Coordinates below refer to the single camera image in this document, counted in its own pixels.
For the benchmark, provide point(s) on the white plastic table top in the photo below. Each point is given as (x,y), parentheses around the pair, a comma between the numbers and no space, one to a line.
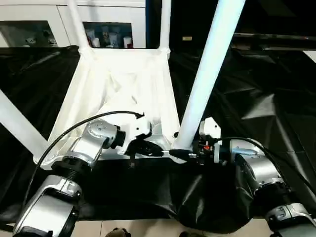
(123,84)

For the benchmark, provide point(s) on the white plastic table leg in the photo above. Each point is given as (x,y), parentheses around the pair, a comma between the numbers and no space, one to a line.
(165,24)
(207,69)
(78,24)
(19,126)

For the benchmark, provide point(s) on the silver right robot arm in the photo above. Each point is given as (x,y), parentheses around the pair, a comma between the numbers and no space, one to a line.
(259,170)

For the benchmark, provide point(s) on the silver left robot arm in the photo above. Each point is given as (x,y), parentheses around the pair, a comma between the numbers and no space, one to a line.
(86,145)

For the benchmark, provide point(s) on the black table mat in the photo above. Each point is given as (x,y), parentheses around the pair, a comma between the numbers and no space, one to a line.
(266,98)

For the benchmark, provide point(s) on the black right robot foot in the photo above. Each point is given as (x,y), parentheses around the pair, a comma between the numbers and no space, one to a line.
(190,234)

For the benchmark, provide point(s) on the black robot foot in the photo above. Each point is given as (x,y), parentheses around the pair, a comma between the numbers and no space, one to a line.
(190,234)
(118,233)

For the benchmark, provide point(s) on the black left robot foot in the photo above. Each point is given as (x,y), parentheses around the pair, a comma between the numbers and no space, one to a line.
(118,233)

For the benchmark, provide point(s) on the small yellow label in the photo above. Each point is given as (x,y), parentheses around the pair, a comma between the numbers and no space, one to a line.
(186,38)

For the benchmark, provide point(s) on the white glass door cabinet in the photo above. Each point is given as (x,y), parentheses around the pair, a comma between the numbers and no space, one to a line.
(49,19)

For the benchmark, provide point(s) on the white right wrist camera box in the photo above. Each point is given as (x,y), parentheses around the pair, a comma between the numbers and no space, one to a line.
(210,129)

